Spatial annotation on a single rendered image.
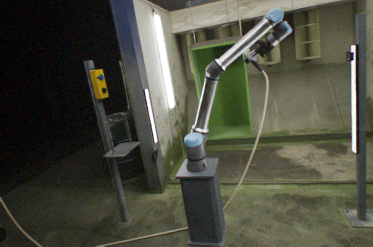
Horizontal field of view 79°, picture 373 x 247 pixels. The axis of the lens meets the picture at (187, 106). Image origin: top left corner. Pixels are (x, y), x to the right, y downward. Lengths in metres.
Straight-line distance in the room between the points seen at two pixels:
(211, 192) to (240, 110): 1.57
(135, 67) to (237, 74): 1.28
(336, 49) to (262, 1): 1.43
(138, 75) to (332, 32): 3.09
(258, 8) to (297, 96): 1.50
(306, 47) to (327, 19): 0.66
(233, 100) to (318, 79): 1.61
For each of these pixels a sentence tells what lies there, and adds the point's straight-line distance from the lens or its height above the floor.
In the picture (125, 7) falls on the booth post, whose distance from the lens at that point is 2.60.
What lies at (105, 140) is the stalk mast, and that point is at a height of 0.90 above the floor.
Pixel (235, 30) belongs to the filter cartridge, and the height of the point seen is 1.84.
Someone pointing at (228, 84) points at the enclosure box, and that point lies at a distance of 3.03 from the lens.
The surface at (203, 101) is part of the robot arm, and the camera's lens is 1.88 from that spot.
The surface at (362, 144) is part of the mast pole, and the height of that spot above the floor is 0.68.
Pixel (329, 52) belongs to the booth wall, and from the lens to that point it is 4.31.
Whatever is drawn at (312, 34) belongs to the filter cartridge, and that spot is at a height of 1.60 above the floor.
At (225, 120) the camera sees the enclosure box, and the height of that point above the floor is 0.61.
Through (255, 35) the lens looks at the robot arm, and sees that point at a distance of 1.70.
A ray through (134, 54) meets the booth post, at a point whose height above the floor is 1.66.
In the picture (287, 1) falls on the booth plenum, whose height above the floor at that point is 2.10.
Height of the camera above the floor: 1.50
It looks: 11 degrees down
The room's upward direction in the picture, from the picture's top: 9 degrees counter-clockwise
